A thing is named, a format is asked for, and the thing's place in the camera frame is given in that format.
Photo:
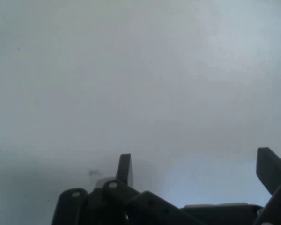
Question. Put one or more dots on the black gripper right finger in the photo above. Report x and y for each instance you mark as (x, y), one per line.
(269, 168)

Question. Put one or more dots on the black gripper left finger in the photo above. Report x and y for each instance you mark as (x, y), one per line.
(121, 199)

